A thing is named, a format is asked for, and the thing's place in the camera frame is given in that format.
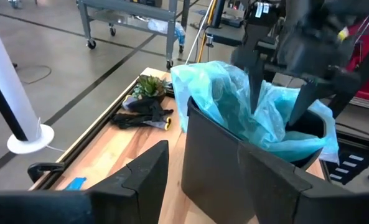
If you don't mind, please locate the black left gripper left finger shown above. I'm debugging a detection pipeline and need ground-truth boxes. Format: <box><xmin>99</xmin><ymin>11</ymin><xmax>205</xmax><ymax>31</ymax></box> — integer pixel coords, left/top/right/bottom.
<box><xmin>0</xmin><ymin>139</ymin><xmax>170</xmax><ymax>224</ymax></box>

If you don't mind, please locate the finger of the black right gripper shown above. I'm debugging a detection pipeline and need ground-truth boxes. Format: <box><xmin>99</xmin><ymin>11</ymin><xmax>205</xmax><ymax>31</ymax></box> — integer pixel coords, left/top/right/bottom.
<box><xmin>230</xmin><ymin>46</ymin><xmax>266</xmax><ymax>114</ymax></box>
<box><xmin>288</xmin><ymin>79</ymin><xmax>331</xmax><ymax>126</ymax></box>

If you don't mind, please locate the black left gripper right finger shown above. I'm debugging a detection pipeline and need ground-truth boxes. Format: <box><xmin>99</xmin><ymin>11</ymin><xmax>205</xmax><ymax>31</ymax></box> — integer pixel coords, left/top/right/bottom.
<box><xmin>238</xmin><ymin>142</ymin><xmax>369</xmax><ymax>224</ymax></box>

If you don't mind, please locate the blue trash bag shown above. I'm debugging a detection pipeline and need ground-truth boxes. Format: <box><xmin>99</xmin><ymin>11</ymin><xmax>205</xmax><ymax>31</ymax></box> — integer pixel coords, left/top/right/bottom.
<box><xmin>170</xmin><ymin>60</ymin><xmax>340</xmax><ymax>165</ymax></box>

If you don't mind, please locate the black trash bin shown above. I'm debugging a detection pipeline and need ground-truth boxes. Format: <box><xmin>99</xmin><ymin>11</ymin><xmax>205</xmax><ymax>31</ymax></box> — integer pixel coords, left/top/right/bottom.
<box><xmin>180</xmin><ymin>96</ymin><xmax>328</xmax><ymax>224</ymax></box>

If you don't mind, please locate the clear plastic bag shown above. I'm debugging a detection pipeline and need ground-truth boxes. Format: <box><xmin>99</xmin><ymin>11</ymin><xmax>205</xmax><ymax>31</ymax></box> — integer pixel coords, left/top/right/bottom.
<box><xmin>148</xmin><ymin>18</ymin><xmax>187</xmax><ymax>44</ymax></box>

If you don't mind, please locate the black side desk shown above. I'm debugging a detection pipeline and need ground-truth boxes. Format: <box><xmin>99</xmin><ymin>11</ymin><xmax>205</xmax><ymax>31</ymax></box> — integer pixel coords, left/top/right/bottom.
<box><xmin>207</xmin><ymin>17</ymin><xmax>281</xmax><ymax>47</ymax></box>

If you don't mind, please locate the blue tape piece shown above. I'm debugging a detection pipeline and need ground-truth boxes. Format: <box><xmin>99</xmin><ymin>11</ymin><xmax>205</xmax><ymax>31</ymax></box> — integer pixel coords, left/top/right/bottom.
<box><xmin>65</xmin><ymin>177</ymin><xmax>88</xmax><ymax>191</ymax></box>

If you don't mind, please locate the black glove yellow cuff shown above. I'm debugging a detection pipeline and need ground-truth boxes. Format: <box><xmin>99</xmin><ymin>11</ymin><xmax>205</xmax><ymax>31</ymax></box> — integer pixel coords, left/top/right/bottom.
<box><xmin>121</xmin><ymin>95</ymin><xmax>175</xmax><ymax>123</ymax></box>
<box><xmin>110</xmin><ymin>112</ymin><xmax>173</xmax><ymax>131</ymax></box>

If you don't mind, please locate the thin white rod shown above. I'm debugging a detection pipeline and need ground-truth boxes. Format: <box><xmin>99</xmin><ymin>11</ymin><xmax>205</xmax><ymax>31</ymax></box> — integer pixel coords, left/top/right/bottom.
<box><xmin>185</xmin><ymin>0</ymin><xmax>218</xmax><ymax>65</ymax></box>

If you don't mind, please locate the black table clamp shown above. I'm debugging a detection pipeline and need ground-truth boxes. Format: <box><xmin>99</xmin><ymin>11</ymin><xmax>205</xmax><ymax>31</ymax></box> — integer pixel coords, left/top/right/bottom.
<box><xmin>27</xmin><ymin>161</ymin><xmax>65</xmax><ymax>183</ymax></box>

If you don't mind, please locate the potted succulent plant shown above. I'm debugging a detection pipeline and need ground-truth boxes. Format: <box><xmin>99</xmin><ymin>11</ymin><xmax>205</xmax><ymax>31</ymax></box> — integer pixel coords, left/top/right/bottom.
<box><xmin>130</xmin><ymin>75</ymin><xmax>170</xmax><ymax>104</ymax></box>

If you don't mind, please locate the grey metal cart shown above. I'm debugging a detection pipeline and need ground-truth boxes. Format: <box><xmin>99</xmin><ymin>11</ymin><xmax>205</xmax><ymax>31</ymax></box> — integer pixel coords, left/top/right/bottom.
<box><xmin>76</xmin><ymin>0</ymin><xmax>192</xmax><ymax>70</ymax></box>

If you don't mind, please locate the white pole with base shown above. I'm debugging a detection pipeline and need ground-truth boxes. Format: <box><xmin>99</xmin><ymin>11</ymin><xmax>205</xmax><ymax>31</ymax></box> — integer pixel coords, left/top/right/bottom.
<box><xmin>0</xmin><ymin>10</ymin><xmax>55</xmax><ymax>156</ymax></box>

